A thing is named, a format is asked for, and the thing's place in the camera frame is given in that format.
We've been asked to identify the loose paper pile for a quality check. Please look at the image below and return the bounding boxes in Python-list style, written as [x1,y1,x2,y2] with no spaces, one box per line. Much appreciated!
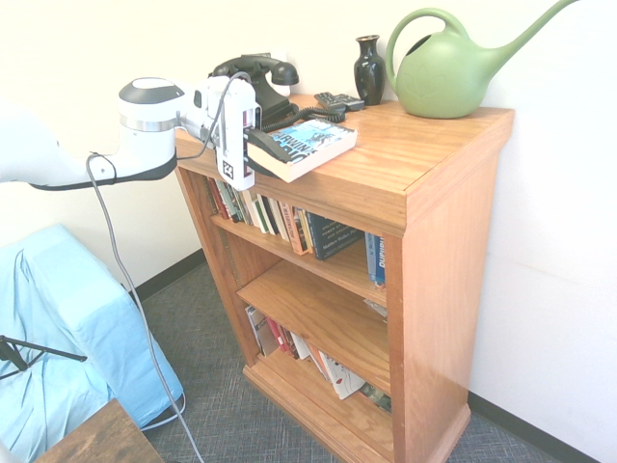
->
[363,297,389,322]

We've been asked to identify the green watering can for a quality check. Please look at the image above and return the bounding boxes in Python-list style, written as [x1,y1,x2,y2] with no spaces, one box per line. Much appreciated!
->
[385,0,582,120]

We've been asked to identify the blue white-lettered book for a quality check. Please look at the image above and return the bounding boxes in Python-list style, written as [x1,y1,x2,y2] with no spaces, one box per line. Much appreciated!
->
[365,232,387,286]

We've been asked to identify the white page-edge book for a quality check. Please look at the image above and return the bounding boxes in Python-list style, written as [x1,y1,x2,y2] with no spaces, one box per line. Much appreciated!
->
[239,188,259,228]

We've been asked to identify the green spine book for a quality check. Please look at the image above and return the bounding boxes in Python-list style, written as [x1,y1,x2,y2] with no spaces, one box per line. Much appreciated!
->
[222,181,245,224]

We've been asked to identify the black camera tripod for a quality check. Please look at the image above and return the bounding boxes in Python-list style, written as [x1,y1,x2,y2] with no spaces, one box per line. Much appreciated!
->
[0,335,89,382]

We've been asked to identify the light blue cloth cover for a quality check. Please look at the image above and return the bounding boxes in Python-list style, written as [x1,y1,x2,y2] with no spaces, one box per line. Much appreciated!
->
[0,224,185,463]

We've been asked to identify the black rotary telephone base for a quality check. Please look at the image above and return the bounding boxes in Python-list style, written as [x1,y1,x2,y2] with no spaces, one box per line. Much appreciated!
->
[253,71,298,127]

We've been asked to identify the black vase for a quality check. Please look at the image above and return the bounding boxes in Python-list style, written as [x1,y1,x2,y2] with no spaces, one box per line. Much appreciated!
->
[354,35,387,106]

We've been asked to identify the white spine paperback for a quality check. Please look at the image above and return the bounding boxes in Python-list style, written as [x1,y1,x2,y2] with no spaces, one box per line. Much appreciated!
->
[290,332,312,362]

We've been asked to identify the black remote control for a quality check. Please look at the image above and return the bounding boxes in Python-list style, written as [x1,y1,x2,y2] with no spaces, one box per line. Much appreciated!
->
[313,91,366,113]

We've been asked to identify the red spine paperback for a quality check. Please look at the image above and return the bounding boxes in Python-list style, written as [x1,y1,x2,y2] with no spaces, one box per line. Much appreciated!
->
[264,316,301,361]

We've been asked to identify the green white book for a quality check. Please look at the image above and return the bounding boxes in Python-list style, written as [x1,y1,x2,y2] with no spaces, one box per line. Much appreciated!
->
[250,192,270,235]

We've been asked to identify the black telephone handset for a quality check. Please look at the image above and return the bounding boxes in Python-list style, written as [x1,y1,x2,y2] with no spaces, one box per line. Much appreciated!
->
[211,54,300,87]

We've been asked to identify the orange lettered book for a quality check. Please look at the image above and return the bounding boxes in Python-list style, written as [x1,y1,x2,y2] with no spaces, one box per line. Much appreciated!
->
[287,205,310,257]

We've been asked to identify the dark red spine book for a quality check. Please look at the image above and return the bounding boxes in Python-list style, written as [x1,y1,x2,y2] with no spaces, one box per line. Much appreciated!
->
[207,177,231,221]

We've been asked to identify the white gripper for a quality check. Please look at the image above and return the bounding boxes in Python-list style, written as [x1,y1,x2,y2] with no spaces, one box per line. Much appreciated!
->
[213,79,286,192]

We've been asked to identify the wooden bookshelf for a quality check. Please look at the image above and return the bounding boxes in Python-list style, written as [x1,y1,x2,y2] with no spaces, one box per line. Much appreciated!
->
[173,94,516,463]

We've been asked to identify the blue black paperback book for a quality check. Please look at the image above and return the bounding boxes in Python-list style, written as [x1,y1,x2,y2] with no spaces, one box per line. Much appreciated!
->
[248,118,359,184]

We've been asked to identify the grey cover paperback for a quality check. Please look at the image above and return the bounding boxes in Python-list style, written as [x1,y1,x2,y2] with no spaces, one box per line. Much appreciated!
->
[244,304,281,358]

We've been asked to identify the black white spine book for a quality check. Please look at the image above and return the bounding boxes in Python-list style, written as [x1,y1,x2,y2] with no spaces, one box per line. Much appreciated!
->
[259,194,281,237]

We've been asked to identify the dark green flat book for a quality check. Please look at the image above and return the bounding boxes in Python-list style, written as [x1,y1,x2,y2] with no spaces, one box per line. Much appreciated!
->
[359,382,392,416]

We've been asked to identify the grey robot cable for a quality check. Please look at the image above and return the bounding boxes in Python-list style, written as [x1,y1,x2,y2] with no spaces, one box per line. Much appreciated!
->
[86,70,255,463]

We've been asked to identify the white illustrated book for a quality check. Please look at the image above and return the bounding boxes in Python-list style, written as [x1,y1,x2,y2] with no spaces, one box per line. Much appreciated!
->
[317,351,366,400]

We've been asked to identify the cream book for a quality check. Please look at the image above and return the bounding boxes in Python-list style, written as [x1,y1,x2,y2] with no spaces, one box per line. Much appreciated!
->
[272,198,294,242]

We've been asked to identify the dark blue book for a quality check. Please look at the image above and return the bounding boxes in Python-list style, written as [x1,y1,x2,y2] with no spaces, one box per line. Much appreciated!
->
[305,211,366,261]

